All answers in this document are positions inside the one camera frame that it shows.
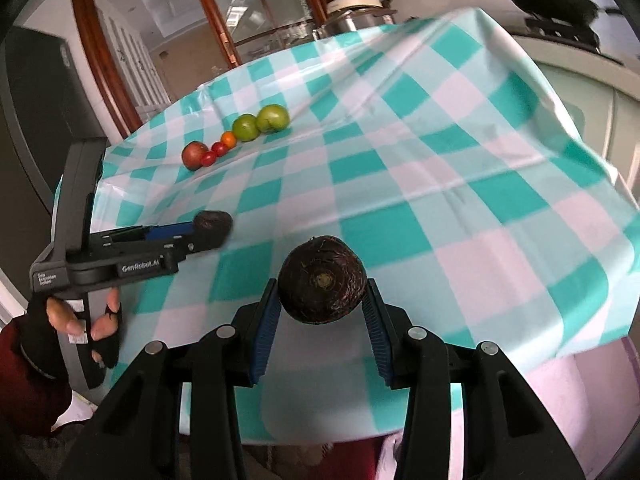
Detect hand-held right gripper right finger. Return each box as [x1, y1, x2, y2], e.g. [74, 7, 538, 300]
[362, 279, 586, 480]

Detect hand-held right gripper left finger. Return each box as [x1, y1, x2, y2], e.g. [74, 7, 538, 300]
[57, 277, 281, 480]

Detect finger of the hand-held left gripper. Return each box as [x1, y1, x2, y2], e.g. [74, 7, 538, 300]
[102, 221, 200, 244]
[90, 235, 228, 262]

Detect dark brown avocado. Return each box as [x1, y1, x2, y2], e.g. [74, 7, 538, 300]
[194, 210, 233, 250]
[277, 235, 368, 325]

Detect green apple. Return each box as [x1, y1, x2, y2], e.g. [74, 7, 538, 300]
[232, 114, 260, 141]
[256, 104, 291, 134]

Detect person's left forearm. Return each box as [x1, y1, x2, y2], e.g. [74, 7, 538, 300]
[0, 317, 75, 433]

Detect person's left hand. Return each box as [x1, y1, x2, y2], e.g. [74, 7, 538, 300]
[19, 287, 123, 382]

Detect red apple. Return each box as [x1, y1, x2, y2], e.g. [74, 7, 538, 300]
[181, 141, 210, 171]

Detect black appliance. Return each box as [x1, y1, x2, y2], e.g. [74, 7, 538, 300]
[0, 25, 107, 216]

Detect person's red clothing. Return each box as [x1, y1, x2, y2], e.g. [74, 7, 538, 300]
[240, 437, 403, 480]

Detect teal checkered tablecloth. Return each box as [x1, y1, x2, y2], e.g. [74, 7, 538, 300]
[87, 6, 640, 443]

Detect pink cloth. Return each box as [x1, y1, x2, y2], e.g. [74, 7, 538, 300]
[522, 335, 640, 480]

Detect steel pot with lid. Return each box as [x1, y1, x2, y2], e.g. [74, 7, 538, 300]
[312, 0, 399, 43]

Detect white kitchen cabinet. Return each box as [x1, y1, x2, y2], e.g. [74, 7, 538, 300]
[510, 30, 640, 201]

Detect black gas stove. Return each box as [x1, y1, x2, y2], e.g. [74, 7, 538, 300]
[522, 14, 625, 65]

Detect wooden door frame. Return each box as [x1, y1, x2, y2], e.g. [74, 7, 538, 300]
[70, 0, 241, 141]

